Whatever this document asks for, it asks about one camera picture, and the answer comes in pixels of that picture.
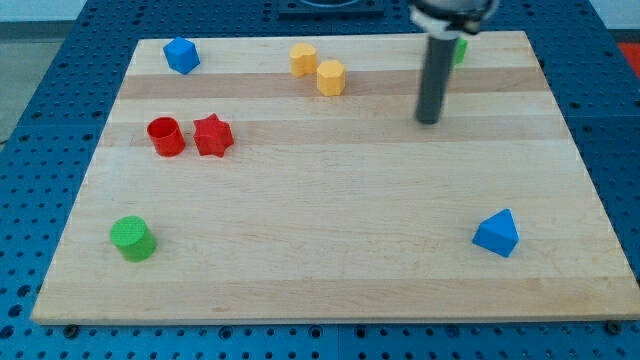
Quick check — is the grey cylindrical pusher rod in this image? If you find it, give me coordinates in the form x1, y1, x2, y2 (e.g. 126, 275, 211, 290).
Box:
414, 36, 457, 125

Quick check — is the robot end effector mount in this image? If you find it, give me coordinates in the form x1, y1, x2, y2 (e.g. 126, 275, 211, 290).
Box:
409, 0, 499, 38

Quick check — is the green star block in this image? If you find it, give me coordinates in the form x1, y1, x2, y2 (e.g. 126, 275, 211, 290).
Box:
453, 38, 468, 66

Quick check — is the red star block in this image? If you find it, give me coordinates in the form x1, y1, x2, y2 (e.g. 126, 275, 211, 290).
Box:
193, 113, 234, 158

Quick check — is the yellow octagon block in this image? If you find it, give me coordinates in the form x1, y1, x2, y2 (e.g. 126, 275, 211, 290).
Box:
316, 60, 346, 96

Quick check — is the yellow heart block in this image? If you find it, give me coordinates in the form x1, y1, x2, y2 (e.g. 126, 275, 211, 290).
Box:
289, 42, 317, 77

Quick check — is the blue triangle block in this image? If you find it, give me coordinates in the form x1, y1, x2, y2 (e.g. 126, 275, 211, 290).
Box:
472, 208, 520, 258

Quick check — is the wooden board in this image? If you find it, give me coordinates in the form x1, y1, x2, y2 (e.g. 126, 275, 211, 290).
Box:
32, 31, 639, 325

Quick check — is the blue cube block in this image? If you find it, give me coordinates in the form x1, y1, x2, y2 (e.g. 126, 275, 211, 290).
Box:
163, 37, 200, 75

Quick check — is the red cylinder block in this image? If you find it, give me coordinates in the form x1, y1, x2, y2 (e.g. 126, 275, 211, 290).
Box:
147, 117, 186, 157

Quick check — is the green cylinder block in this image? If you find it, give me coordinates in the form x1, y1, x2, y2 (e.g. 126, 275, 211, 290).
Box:
110, 216, 157, 262

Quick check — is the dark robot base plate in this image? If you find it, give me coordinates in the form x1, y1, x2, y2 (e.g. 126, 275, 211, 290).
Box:
274, 0, 385, 18

